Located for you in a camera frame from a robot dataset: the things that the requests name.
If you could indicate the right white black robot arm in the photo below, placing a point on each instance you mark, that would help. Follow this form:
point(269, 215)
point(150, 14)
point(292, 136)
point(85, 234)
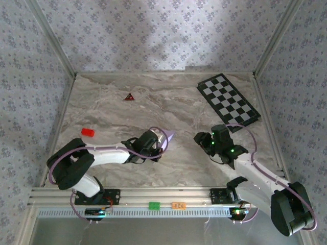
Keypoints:
point(258, 176)

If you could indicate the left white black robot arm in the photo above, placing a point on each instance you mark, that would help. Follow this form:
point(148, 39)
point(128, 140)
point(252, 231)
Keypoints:
point(107, 155)

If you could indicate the black grey chessboard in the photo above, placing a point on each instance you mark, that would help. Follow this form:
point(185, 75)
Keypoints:
point(224, 97)

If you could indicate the green tag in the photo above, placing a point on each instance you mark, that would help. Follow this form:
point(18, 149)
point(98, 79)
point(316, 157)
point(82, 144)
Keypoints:
point(154, 205)

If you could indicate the small circuit board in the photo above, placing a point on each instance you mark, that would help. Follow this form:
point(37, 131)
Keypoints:
point(98, 213)
point(238, 213)

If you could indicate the red plastic block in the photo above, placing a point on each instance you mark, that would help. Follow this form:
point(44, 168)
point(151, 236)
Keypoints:
point(88, 132)

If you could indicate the dark red triangle piece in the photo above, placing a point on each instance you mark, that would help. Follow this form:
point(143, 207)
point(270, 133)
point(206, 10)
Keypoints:
point(129, 97)

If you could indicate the orange tag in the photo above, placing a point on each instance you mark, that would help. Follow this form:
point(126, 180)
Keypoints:
point(178, 205)

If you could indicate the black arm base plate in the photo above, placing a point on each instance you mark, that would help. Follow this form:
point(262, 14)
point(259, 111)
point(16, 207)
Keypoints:
point(217, 196)
point(112, 196)

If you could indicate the aluminium mounting rail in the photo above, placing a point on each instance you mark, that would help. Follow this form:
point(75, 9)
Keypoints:
point(166, 194)

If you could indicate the aluminium side rail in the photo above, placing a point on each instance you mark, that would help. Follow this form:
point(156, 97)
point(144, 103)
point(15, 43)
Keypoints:
point(264, 102)
point(59, 127)

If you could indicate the aluminium frame post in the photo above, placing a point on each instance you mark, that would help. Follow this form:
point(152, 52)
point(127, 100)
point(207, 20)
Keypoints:
point(54, 38)
point(277, 38)

